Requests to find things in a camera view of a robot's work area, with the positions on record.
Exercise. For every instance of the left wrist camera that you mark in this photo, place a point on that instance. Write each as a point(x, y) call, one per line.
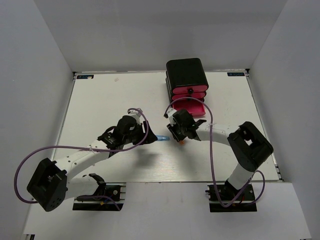
point(136, 113)

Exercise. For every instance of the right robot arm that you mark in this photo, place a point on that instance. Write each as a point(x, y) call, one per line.
point(250, 148)

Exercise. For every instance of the corner label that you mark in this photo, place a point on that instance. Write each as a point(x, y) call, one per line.
point(236, 74)
point(85, 76)

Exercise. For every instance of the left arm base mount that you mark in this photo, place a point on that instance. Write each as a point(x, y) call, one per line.
point(111, 198)

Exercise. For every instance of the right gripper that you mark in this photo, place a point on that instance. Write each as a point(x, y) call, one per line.
point(173, 129)

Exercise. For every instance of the pink bottom drawer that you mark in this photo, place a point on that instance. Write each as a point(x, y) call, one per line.
point(194, 107)

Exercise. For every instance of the blue correction tape case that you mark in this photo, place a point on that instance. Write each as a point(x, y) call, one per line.
point(162, 138)

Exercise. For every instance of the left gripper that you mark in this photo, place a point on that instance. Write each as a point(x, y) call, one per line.
point(143, 135)

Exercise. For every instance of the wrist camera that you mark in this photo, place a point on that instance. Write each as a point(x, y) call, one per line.
point(169, 114)
point(136, 113)

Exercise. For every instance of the right corner label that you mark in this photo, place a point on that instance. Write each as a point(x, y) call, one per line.
point(236, 74)

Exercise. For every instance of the left corner label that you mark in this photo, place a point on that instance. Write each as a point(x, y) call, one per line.
point(85, 76)

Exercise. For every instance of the black drawer cabinet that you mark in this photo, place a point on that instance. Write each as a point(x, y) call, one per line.
point(184, 72)

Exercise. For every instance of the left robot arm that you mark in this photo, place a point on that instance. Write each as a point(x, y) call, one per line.
point(57, 180)

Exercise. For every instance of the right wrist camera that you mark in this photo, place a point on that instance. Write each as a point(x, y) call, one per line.
point(169, 114)

